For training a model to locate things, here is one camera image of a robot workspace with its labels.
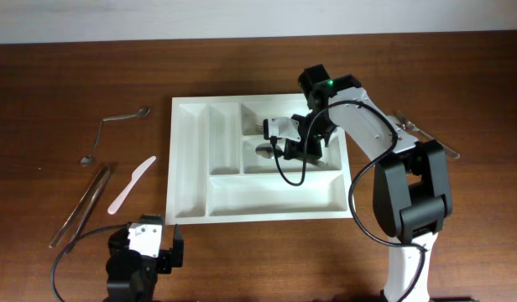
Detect steel tablespoon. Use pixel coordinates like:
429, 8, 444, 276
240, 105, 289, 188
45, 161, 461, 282
255, 143, 328, 169

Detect steel fork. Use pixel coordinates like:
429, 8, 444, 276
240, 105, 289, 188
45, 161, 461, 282
394, 111, 461, 159
254, 124, 264, 134

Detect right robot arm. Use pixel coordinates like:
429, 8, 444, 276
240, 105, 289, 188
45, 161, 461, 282
264, 65, 452, 301

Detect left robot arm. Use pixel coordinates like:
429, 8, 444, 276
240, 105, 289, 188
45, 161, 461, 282
106, 215, 185, 302

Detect white plastic knife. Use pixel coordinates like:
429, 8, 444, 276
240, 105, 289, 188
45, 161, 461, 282
107, 156, 157, 215

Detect white cutlery tray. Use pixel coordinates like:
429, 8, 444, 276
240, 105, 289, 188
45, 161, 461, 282
165, 94, 351, 225

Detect steel tongs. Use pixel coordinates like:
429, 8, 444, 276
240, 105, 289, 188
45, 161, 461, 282
49, 165, 112, 248

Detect small steel teaspoon lower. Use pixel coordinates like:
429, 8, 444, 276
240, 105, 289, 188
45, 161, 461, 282
80, 120, 104, 167

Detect small steel teaspoon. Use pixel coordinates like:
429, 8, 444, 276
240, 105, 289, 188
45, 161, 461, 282
102, 107, 150, 122
80, 120, 104, 167

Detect small steel teaspoon upper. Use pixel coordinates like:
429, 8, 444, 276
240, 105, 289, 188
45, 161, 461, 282
102, 107, 150, 122

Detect right black camera cable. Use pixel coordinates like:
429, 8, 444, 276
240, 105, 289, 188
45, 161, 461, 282
269, 99, 428, 302

